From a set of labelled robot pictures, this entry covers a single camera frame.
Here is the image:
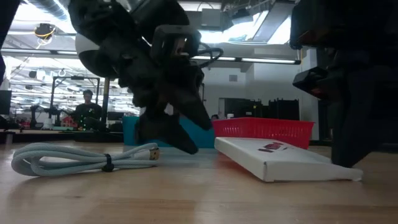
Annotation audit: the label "blue plastic bin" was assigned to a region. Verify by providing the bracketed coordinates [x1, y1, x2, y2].
[122, 115, 216, 149]

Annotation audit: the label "background dark monitor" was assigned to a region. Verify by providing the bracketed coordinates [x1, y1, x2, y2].
[0, 90, 13, 116]

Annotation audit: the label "person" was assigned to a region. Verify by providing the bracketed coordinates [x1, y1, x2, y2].
[72, 89, 106, 133]

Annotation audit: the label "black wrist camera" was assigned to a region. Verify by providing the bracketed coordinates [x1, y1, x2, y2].
[292, 66, 338, 101]
[150, 24, 201, 62]

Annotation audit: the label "white card reader box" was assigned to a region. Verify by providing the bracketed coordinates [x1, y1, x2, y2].
[214, 136, 364, 183]

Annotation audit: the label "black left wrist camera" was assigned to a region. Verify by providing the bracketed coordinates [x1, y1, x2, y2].
[150, 24, 201, 62]

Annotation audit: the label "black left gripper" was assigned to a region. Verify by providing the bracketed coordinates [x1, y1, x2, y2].
[76, 18, 214, 156]

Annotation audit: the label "red slotted plastic basket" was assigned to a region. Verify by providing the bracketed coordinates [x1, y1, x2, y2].
[212, 117, 315, 151]

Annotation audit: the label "black background cabinets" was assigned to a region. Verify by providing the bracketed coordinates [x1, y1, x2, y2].
[223, 98, 301, 121]

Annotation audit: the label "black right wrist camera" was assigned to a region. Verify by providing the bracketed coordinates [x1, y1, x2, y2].
[292, 66, 338, 101]

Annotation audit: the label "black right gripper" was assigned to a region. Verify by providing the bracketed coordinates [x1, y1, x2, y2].
[289, 0, 398, 79]

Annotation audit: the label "light blue coiled cable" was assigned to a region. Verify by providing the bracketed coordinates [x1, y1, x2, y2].
[11, 142, 161, 178]

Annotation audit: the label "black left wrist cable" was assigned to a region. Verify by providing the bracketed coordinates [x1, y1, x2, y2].
[191, 45, 224, 68]

